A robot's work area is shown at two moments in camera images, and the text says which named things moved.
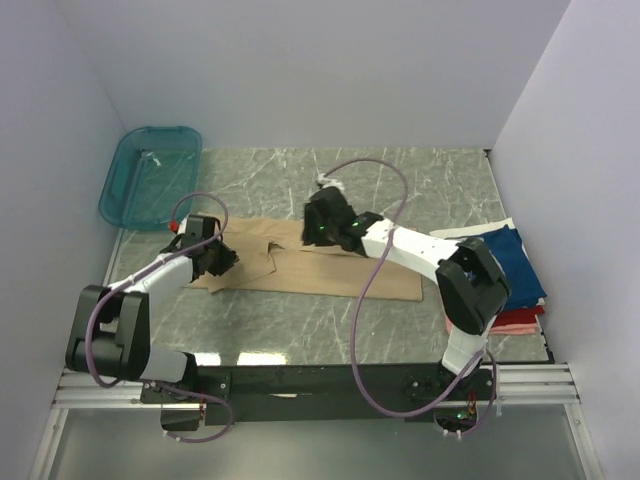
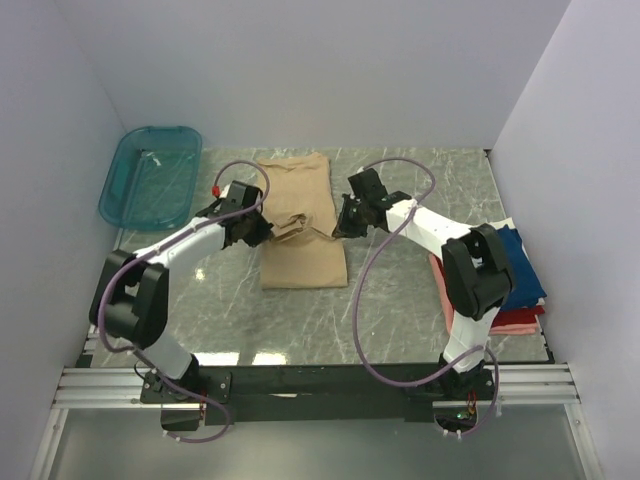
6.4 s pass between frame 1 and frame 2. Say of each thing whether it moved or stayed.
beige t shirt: moved
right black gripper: moved
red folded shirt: stayed
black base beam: stayed
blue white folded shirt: stayed
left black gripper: moved
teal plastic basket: stayed
